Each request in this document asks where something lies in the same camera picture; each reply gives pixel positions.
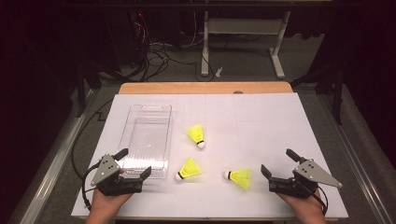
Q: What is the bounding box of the metal rail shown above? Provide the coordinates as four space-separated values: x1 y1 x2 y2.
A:
18 88 101 224
317 92 396 224

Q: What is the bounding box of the clear plastic box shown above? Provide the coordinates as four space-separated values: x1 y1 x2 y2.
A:
116 104 173 180

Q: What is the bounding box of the black stand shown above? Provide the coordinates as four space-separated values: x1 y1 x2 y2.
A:
74 59 125 119
290 60 345 125

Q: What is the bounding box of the hand-held gripper black cable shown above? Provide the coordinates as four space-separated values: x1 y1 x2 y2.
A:
81 161 104 210
306 185 329 217

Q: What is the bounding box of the person's left hand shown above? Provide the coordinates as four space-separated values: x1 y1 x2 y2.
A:
91 188 134 216

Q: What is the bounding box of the thin black cable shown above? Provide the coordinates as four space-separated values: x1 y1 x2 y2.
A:
70 98 115 181

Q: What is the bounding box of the white sheet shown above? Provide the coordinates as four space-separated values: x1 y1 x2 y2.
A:
70 91 349 220

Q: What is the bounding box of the right hand-held gripper black cable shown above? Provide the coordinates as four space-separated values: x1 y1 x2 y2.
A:
306 185 329 217

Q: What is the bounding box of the left hand-held gripper black cable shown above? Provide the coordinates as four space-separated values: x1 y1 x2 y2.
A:
81 161 104 210

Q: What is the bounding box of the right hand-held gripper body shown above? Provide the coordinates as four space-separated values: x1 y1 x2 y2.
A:
269 158 344 200

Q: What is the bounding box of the person's right hand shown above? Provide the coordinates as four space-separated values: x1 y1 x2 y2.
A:
276 192 325 218

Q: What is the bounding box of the white metal desk frame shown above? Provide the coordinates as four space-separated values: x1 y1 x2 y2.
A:
200 0 292 79

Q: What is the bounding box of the bundle of cables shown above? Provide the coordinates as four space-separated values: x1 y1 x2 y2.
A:
134 12 216 83

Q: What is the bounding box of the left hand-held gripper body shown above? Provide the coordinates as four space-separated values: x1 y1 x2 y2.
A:
90 153 144 198

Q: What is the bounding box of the yellow shuttlecock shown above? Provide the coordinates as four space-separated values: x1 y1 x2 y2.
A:
222 168 252 190
175 157 203 182
186 123 206 149

